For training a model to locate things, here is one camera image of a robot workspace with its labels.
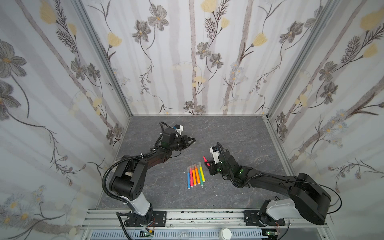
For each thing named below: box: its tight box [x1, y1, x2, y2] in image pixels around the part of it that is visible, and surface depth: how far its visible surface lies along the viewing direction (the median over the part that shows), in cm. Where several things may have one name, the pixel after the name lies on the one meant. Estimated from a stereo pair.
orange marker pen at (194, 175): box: [191, 164, 197, 186], surface depth 90 cm
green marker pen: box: [197, 165, 204, 187], surface depth 90 cm
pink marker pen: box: [189, 165, 194, 188], surface depth 90 cm
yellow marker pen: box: [198, 161, 206, 183], surface depth 90 cm
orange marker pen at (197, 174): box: [194, 163, 201, 185], surface depth 90 cm
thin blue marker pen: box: [187, 167, 191, 190], surface depth 88 cm
